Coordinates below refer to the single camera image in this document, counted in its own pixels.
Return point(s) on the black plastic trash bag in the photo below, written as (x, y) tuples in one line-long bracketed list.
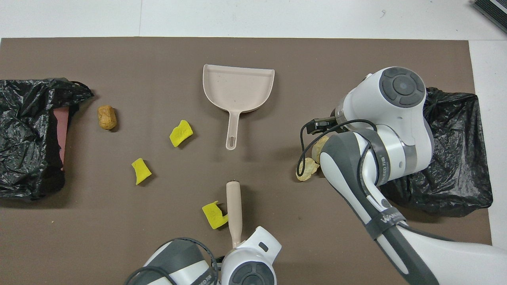
[(23, 158), (455, 166)]

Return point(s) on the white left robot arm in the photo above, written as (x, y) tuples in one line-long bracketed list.
[(178, 257)]

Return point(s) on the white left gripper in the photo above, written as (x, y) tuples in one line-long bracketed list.
[(263, 239)]

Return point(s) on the brown croquette toy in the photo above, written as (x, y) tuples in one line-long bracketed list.
[(107, 117)]

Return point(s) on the dark striped mat corner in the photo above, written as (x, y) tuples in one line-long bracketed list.
[(495, 10)]

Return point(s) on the yellow sponge piece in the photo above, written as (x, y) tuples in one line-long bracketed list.
[(214, 215), (140, 171), (181, 133)]

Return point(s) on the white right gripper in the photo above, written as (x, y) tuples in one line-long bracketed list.
[(325, 124)]

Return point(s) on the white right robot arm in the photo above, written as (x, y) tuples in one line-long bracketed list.
[(400, 130)]

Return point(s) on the pink plastic bin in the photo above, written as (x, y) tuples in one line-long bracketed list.
[(61, 130)]

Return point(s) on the brown table mat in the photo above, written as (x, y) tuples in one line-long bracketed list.
[(119, 245)]

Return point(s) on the beige plastic dustpan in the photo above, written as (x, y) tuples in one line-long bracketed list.
[(237, 87)]

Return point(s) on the beige hand brush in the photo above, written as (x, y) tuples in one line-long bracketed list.
[(233, 209)]

